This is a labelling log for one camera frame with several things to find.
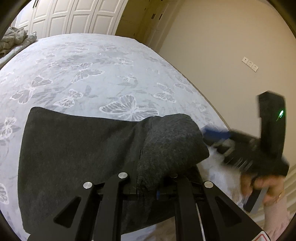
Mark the crumpled grey blanket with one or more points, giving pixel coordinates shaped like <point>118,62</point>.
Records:
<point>12,37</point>

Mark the bed with butterfly sheet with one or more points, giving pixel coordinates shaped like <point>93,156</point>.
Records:
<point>104,69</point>

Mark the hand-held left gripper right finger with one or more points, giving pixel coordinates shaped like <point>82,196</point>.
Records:
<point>192,208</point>

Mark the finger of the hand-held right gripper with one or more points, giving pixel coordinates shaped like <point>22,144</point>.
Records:
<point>216,133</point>
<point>223,148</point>

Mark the beige hallway cabinet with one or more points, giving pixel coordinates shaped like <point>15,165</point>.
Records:
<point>143,20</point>

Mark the light grey duvet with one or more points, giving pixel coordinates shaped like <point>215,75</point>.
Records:
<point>23,48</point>

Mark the person's right forearm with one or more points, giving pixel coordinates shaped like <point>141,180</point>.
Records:
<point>277,220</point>

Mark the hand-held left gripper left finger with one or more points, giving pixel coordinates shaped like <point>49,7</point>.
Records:
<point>111,199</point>

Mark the dark grey pants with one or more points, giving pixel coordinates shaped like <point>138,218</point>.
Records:
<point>81,150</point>

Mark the white panelled wardrobe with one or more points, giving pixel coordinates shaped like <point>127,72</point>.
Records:
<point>69,16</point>

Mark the white wall socket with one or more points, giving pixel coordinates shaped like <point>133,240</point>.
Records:
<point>254,67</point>
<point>249,62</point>
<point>244,59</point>

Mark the person's right hand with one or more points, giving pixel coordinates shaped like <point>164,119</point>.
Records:
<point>274,187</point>

